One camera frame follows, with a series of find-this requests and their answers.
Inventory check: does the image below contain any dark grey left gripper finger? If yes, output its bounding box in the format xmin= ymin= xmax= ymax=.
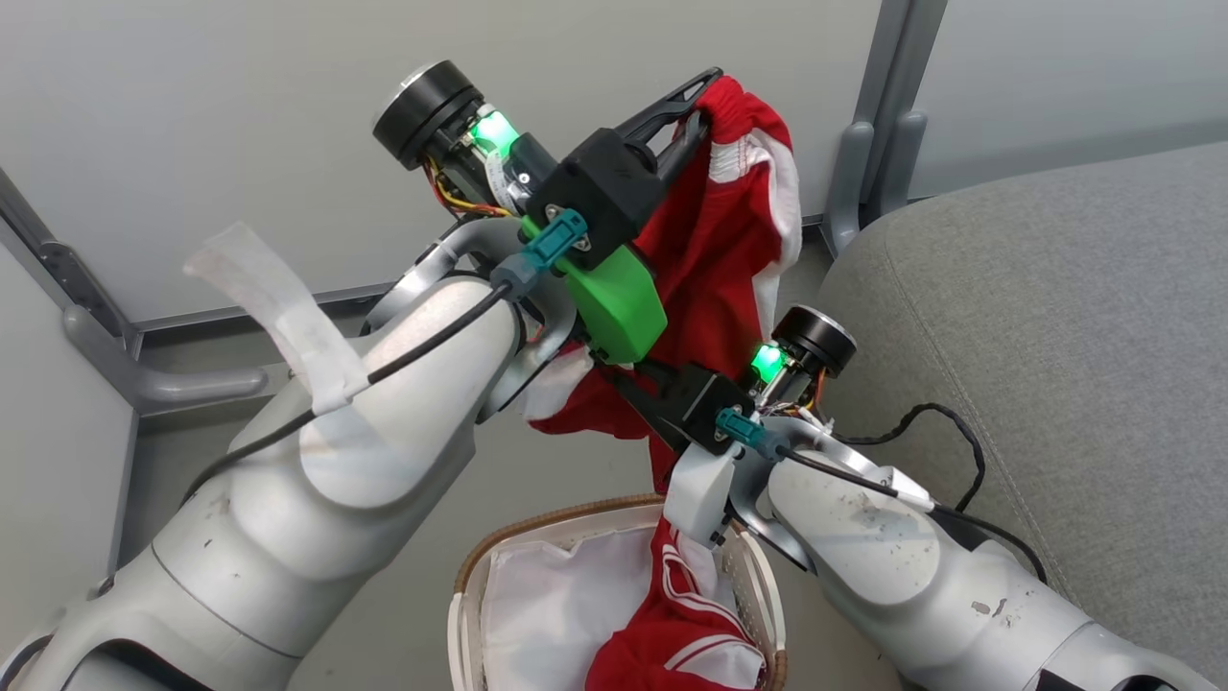
xmin=654 ymin=111 xmax=713 ymax=181
xmin=614 ymin=66 xmax=724 ymax=147

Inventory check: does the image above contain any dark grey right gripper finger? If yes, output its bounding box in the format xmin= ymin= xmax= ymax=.
xmin=592 ymin=356 xmax=688 ymax=453
xmin=631 ymin=359 xmax=688 ymax=391

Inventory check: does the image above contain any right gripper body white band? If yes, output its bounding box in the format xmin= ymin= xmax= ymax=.
xmin=660 ymin=369 xmax=756 ymax=549

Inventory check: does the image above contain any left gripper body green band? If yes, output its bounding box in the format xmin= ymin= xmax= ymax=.
xmin=523 ymin=128 xmax=670 ymax=367

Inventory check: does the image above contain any red and white garment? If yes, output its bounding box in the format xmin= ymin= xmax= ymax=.
xmin=526 ymin=75 xmax=805 ymax=691

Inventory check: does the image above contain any white wicker-rimmed laundry basket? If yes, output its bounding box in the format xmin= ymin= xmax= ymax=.
xmin=447 ymin=494 xmax=790 ymax=691

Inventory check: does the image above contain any white basket liner cloth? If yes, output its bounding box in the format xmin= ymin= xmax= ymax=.
xmin=480 ymin=524 xmax=673 ymax=691

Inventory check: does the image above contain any white tape strip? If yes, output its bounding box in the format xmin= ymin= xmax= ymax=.
xmin=182 ymin=222 xmax=371 ymax=417

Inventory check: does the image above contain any grey fabric sofa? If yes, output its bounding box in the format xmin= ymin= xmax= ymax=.
xmin=815 ymin=142 xmax=1228 ymax=688

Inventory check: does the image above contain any long grey partition foot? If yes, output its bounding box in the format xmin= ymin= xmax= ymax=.
xmin=62 ymin=304 xmax=271 ymax=417

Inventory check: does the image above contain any teal right cable connector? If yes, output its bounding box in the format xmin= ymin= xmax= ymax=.
xmin=715 ymin=408 xmax=770 ymax=453

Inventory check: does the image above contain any teal cable connector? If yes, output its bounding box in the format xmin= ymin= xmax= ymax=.
xmin=490 ymin=208 xmax=589 ymax=301
xmin=715 ymin=408 xmax=770 ymax=453

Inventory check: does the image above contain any teal left cable connector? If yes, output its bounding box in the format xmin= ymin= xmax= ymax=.
xmin=490 ymin=208 xmax=589 ymax=301

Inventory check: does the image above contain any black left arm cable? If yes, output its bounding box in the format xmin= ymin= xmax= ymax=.
xmin=180 ymin=280 xmax=515 ymax=505

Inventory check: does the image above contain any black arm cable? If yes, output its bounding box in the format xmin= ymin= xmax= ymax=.
xmin=779 ymin=402 xmax=1049 ymax=584
xmin=180 ymin=280 xmax=515 ymax=505

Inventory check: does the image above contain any grey upright partition post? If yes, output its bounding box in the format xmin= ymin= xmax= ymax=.
xmin=859 ymin=0 xmax=951 ymax=207

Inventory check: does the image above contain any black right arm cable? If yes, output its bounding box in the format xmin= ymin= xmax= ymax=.
xmin=779 ymin=402 xmax=1049 ymax=584

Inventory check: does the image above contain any dark grey slanted partition rail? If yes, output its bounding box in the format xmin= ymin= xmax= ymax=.
xmin=0 ymin=168 xmax=145 ymax=358

